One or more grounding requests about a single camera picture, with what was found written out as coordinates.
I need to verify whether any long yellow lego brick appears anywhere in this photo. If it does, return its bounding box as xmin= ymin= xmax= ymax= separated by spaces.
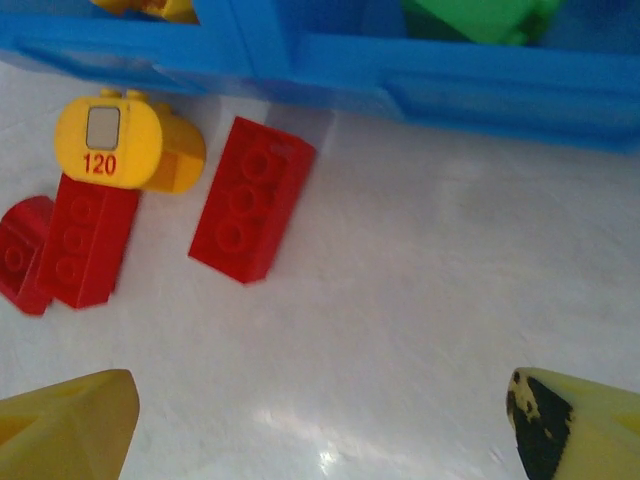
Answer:
xmin=90 ymin=0 xmax=201 ymax=26

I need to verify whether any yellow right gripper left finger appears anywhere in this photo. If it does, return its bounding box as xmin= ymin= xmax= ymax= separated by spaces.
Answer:
xmin=0 ymin=368 xmax=140 ymax=480

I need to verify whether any blue plastic bin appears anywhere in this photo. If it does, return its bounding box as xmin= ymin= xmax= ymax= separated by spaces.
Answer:
xmin=197 ymin=0 xmax=640 ymax=157
xmin=0 ymin=0 xmax=261 ymax=100

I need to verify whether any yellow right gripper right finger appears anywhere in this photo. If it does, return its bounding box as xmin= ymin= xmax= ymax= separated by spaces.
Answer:
xmin=506 ymin=367 xmax=640 ymax=480

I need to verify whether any small red lego brick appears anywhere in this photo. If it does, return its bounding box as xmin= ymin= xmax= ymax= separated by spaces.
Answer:
xmin=0 ymin=194 xmax=57 ymax=317

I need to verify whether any long green lego brick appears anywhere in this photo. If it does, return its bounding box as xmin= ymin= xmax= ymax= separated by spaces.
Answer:
xmin=401 ymin=0 xmax=564 ymax=48

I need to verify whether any long red lego brick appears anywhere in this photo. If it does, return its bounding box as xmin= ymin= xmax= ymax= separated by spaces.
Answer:
xmin=187 ymin=115 xmax=318 ymax=286
xmin=34 ymin=172 xmax=142 ymax=311

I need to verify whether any yellow round block printed 120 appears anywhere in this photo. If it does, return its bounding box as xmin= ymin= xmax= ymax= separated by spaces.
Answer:
xmin=53 ymin=87 xmax=208 ymax=195

